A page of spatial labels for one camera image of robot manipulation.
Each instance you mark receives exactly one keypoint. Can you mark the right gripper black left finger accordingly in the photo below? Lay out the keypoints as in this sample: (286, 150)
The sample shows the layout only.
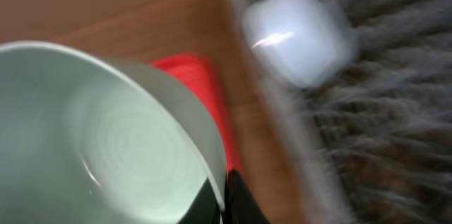
(204, 209)

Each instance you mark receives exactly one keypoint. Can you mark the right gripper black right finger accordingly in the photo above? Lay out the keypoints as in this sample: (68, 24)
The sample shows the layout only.
(240, 205)

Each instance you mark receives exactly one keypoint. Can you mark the green bowl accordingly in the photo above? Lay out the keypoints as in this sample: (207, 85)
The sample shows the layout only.
(100, 140)

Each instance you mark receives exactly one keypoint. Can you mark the small light blue bowl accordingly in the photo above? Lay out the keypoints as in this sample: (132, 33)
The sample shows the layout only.
(303, 43)

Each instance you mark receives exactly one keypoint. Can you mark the grey dishwasher rack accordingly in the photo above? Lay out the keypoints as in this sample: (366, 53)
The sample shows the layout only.
(373, 143)

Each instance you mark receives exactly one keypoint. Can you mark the red serving tray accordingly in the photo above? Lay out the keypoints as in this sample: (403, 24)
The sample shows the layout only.
(199, 76)

